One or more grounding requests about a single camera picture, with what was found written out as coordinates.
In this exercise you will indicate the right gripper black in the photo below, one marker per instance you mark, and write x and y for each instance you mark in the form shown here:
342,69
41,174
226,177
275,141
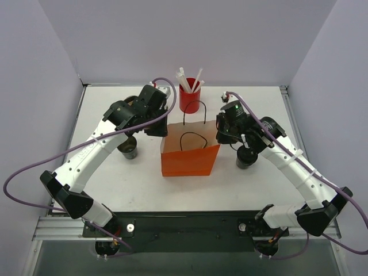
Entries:
223,132

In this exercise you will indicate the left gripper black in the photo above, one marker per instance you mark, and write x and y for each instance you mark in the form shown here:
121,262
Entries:
157,128

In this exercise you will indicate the orange paper bag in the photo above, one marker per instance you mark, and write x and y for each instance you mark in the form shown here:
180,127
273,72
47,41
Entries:
190,149

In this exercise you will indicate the dark coffee cup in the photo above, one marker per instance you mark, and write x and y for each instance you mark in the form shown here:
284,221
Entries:
129,148
246,157

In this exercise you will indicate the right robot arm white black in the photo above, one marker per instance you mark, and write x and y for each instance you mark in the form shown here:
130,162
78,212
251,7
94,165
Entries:
267,138

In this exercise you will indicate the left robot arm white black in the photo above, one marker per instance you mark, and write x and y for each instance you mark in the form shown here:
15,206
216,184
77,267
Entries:
67,183

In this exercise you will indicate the red straw holder cup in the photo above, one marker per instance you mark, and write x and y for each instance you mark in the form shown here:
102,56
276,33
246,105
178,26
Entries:
189,102

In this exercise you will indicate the wrapped white straw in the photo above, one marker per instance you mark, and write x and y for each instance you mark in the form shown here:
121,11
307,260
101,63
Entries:
180,75
197,80
199,86

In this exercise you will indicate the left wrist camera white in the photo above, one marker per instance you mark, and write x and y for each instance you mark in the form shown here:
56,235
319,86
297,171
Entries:
164,89

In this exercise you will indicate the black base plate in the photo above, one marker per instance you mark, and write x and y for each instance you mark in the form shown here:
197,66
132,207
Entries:
181,232

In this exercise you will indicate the aluminium frame rail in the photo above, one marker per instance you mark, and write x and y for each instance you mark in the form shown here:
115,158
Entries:
53,228

